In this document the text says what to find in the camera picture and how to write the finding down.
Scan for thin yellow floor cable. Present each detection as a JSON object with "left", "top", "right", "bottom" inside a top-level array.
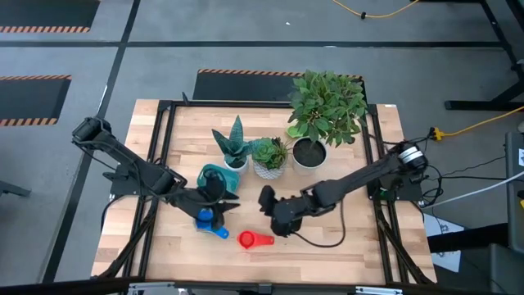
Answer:
[{"left": 330, "top": 0, "right": 421, "bottom": 20}]

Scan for black metal stand legs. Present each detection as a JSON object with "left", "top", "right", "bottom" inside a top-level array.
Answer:
[{"left": 445, "top": 0, "right": 524, "bottom": 111}]

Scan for grey cabinet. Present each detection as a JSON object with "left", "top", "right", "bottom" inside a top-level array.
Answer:
[{"left": 505, "top": 130, "right": 524, "bottom": 255}]

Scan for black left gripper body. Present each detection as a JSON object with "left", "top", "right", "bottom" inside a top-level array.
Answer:
[{"left": 169, "top": 186, "right": 225, "bottom": 230}]

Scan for snake plant in white pot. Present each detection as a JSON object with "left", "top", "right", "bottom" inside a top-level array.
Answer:
[{"left": 210, "top": 115, "right": 257, "bottom": 176}]

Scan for white floor sheet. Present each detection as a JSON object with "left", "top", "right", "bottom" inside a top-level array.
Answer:
[{"left": 423, "top": 212, "right": 462, "bottom": 274}]

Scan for dark furniture foot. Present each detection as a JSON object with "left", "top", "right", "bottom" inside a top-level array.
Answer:
[{"left": 0, "top": 179, "right": 32, "bottom": 197}]

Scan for black floor cables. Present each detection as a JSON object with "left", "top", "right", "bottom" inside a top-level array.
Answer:
[{"left": 404, "top": 126, "right": 508, "bottom": 208}]

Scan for black hazard-striped floor mat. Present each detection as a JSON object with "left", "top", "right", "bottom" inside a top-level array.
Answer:
[
  {"left": 0, "top": 75, "right": 73, "bottom": 127},
  {"left": 192, "top": 68, "right": 365, "bottom": 102},
  {"left": 0, "top": 0, "right": 102, "bottom": 34}
]

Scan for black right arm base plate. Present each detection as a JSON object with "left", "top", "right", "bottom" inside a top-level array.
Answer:
[{"left": 366, "top": 175, "right": 422, "bottom": 202}]

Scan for teal plastic basket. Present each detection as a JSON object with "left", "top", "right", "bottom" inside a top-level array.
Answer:
[{"left": 196, "top": 163, "right": 242, "bottom": 196}]

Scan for black aluminium table frame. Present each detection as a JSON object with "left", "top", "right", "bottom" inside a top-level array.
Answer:
[{"left": 90, "top": 92, "right": 437, "bottom": 288}]

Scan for red measuring cup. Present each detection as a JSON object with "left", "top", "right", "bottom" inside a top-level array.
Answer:
[{"left": 237, "top": 230, "right": 276, "bottom": 250}]

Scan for white cable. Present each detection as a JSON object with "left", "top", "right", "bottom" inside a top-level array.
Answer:
[{"left": 425, "top": 170, "right": 524, "bottom": 210}]

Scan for black crossbar with silver brackets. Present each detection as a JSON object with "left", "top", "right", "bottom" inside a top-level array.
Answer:
[{"left": 0, "top": 276, "right": 524, "bottom": 295}]

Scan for yellow extension cord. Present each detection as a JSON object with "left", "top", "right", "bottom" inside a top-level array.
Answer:
[{"left": 432, "top": 105, "right": 524, "bottom": 142}]

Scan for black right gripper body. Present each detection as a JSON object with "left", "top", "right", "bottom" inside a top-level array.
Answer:
[{"left": 257, "top": 184, "right": 308, "bottom": 238}]

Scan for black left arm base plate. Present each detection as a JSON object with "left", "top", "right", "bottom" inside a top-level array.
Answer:
[{"left": 102, "top": 170, "right": 169, "bottom": 197}]

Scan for dark box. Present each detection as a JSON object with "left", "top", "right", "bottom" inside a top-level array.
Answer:
[{"left": 427, "top": 223, "right": 524, "bottom": 295}]

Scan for succulent in patterned pot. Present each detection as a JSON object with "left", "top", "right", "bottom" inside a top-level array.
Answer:
[{"left": 249, "top": 136, "right": 290, "bottom": 181}]

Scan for leafy plant in white pot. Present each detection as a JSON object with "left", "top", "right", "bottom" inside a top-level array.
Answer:
[{"left": 286, "top": 69, "right": 368, "bottom": 177}]

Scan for medium blue measuring cup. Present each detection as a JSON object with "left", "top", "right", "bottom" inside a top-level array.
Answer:
[{"left": 195, "top": 207, "right": 230, "bottom": 240}]

